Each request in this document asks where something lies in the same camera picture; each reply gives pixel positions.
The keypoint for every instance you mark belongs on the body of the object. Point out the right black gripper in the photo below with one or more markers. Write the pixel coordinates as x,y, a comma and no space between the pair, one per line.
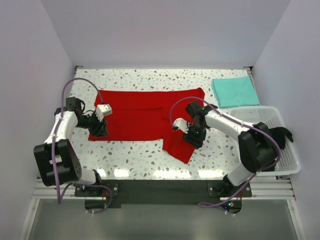
197,142

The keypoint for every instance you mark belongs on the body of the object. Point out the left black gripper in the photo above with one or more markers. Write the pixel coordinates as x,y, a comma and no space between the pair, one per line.
100,129

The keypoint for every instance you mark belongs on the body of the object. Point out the red t shirt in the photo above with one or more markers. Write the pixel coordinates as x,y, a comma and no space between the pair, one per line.
146,116

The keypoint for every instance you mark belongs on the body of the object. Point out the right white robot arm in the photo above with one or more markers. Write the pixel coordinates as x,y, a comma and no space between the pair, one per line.
256,149

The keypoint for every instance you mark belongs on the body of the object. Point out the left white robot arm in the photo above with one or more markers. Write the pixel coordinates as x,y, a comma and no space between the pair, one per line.
56,157

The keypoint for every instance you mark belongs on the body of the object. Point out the folded teal t shirt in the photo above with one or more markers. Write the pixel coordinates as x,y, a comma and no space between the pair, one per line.
235,92

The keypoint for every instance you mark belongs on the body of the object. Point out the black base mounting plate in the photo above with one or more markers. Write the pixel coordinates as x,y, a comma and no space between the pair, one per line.
202,193

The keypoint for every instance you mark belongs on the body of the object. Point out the black t shirt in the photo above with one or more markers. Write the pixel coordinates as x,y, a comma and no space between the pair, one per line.
280,134

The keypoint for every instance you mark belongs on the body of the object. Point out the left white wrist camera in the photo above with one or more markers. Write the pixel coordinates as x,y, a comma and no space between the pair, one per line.
103,110

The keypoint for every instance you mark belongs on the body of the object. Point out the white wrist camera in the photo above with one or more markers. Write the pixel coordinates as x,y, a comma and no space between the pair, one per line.
103,110
181,124

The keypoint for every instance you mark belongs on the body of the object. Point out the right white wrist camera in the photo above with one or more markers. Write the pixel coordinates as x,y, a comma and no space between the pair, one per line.
181,124

